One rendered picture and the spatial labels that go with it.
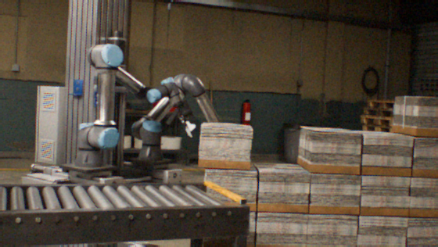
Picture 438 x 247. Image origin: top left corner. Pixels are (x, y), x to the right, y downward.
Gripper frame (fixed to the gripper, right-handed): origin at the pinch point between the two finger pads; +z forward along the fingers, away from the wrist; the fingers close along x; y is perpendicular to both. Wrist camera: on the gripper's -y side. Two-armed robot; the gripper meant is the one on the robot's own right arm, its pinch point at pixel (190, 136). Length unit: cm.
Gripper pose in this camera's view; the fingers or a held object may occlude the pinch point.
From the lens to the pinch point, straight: 306.0
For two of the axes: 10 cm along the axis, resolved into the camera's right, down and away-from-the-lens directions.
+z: 4.4, 9.0, 0.7
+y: 9.0, -4.4, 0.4
